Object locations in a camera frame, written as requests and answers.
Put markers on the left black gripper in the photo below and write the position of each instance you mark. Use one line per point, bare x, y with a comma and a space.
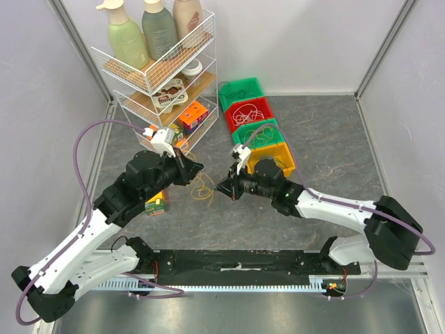
187, 169

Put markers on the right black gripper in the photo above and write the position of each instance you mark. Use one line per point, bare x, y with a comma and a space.
235, 184

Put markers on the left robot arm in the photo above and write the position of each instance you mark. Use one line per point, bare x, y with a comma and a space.
52, 286

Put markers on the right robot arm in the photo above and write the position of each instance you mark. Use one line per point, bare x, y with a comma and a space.
385, 231

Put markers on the green yellow box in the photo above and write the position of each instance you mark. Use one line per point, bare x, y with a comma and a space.
178, 130

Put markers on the orange green juice carton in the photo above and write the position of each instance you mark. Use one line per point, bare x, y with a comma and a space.
156, 205

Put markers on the orange sponge pack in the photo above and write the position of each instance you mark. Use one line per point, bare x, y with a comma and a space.
180, 143

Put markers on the yellow plastic bin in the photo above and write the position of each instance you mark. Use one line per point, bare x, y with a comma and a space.
279, 152

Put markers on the orange purple box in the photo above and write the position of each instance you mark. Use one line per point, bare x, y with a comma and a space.
192, 117

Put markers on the near green plastic bin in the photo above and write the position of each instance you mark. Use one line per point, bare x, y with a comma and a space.
267, 136

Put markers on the green plastic bin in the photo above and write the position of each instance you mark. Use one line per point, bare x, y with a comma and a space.
267, 136
230, 92

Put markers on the red plastic bin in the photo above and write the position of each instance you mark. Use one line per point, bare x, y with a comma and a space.
247, 111

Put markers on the yogurt multipack carton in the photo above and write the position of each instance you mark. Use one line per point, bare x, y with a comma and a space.
172, 94

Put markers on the far green plastic bin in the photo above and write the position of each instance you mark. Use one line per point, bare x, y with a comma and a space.
230, 92

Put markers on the paper cup with lid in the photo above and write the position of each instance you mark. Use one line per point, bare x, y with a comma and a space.
193, 68

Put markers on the light green pump bottle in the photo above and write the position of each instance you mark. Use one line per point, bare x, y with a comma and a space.
124, 35

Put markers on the dark green bottle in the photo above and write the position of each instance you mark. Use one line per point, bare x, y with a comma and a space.
158, 28

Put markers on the beige brown bottle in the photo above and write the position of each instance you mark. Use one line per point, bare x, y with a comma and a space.
188, 16

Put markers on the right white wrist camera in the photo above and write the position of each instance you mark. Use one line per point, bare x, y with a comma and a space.
241, 153

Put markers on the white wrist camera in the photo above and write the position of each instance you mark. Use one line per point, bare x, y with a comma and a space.
161, 140
241, 153

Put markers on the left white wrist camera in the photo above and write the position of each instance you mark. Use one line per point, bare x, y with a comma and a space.
161, 140

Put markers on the white wire shelf rack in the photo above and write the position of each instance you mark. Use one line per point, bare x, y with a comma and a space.
134, 88

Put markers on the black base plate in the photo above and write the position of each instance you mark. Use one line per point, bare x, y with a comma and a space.
164, 263

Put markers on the white slotted cable duct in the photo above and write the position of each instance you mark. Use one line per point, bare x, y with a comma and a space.
127, 284

